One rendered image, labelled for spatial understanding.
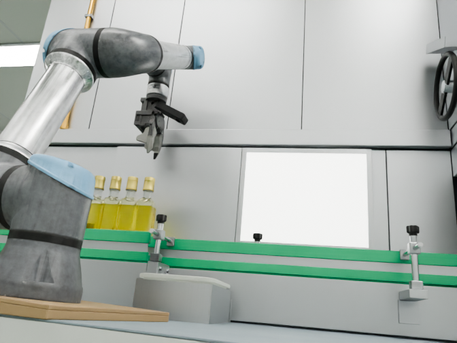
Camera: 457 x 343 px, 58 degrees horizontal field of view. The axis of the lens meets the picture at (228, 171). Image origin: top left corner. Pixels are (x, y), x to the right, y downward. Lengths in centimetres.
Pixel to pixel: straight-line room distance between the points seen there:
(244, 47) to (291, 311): 101
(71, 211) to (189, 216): 74
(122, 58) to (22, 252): 50
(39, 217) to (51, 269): 8
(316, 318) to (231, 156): 62
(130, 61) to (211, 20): 83
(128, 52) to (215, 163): 59
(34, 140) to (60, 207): 21
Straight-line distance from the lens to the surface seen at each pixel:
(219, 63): 167
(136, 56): 102
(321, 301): 115
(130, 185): 136
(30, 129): 89
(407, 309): 117
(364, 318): 115
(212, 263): 120
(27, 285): 69
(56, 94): 95
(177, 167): 148
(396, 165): 147
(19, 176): 77
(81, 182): 74
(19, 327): 62
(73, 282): 72
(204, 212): 140
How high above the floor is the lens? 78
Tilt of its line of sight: 18 degrees up
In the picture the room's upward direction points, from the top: 5 degrees clockwise
